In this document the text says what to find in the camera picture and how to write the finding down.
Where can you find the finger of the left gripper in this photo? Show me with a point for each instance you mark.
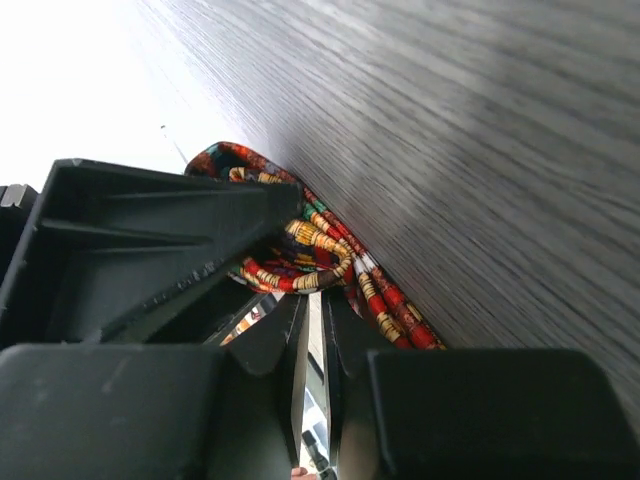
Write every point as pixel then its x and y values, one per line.
pixel 214 314
pixel 109 253

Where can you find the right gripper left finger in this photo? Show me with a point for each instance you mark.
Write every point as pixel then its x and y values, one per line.
pixel 83 411

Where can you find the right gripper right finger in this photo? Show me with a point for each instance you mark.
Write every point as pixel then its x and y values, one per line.
pixel 467 413

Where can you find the multicoloured patterned tie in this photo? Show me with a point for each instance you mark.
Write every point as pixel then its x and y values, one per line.
pixel 317 251

